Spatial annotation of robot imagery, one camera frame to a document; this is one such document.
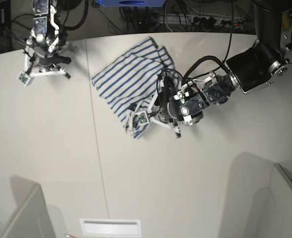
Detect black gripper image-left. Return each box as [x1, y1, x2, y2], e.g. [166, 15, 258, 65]
[30, 48, 71, 69]

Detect white table cable grommet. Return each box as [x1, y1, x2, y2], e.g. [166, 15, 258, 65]
[79, 218, 142, 238]

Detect black computer tower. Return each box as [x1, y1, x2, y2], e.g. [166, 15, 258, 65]
[0, 0, 13, 51]

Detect grey partition image-right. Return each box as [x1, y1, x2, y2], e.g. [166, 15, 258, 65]
[219, 152, 292, 238]

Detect blue box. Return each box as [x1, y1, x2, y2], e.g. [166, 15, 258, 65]
[97, 0, 166, 7]

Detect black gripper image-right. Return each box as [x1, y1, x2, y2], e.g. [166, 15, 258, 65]
[159, 76, 183, 121]

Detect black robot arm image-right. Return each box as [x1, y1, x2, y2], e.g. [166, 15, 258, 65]
[158, 0, 292, 127]

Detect blue white striped T-shirt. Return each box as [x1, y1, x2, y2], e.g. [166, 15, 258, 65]
[91, 37, 181, 139]

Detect grey partition image-left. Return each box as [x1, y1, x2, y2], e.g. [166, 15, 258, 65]
[0, 175, 56, 238]

